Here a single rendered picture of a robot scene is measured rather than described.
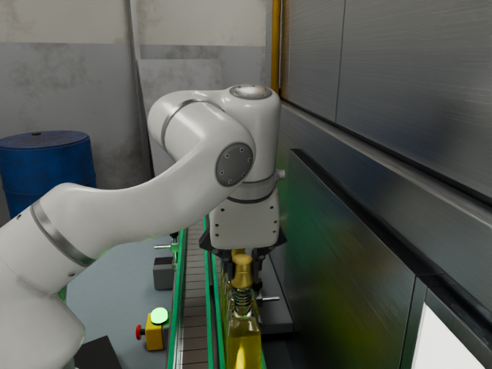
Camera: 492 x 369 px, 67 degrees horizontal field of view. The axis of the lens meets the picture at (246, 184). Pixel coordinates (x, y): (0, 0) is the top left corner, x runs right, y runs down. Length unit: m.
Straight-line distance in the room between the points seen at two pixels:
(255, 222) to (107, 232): 0.22
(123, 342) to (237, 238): 0.70
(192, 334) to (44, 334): 0.57
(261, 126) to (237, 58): 3.67
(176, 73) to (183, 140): 3.25
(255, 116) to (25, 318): 0.30
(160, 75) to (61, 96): 0.84
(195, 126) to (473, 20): 0.24
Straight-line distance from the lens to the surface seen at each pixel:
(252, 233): 0.53
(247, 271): 0.59
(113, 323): 1.23
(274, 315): 0.99
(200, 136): 0.35
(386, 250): 0.40
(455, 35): 0.37
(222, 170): 0.35
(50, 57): 3.46
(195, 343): 0.93
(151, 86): 3.50
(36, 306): 0.42
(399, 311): 0.40
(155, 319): 1.06
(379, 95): 0.47
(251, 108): 0.41
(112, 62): 3.56
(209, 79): 3.75
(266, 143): 0.44
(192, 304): 1.03
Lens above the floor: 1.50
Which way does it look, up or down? 19 degrees down
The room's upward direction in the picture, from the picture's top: straight up
